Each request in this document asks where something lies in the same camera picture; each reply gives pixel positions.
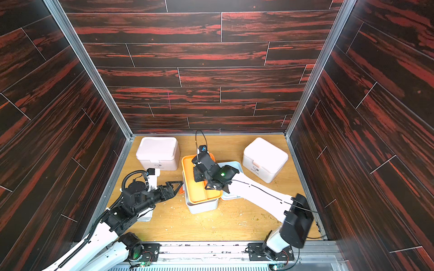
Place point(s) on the white orange handled box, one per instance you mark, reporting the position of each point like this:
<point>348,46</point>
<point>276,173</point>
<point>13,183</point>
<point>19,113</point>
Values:
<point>198,199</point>

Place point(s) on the aluminium frame rail right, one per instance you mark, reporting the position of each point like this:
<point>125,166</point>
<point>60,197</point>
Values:
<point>332,38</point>

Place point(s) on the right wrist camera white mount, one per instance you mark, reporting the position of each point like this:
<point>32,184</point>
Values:
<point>202,148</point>

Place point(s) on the gauze packet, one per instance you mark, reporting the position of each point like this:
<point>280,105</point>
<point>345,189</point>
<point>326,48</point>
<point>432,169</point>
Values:
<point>146,215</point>

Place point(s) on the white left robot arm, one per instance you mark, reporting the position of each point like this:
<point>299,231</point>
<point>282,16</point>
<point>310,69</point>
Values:
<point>108,242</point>

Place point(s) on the white pink first aid box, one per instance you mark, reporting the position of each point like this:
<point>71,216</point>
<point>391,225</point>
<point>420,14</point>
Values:
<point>264,159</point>

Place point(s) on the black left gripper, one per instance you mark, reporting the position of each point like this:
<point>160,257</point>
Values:
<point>169,194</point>

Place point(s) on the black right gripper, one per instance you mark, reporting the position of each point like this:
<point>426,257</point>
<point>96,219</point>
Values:
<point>200,170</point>

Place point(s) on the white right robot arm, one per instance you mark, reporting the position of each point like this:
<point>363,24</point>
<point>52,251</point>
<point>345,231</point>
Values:
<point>293,212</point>

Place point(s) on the aluminium frame rail left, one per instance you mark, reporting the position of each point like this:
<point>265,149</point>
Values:
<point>77,46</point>

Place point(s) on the pink medicine chest box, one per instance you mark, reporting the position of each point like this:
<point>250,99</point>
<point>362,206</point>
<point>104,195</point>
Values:
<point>159,152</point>

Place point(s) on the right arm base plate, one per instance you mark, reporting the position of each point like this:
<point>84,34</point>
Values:
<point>258,251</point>

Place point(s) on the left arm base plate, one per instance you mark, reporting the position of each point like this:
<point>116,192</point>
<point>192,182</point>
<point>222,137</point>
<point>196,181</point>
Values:
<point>149,252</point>

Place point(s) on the aluminium frame rail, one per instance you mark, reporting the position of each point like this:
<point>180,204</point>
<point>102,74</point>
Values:
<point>77,46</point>
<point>332,38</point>

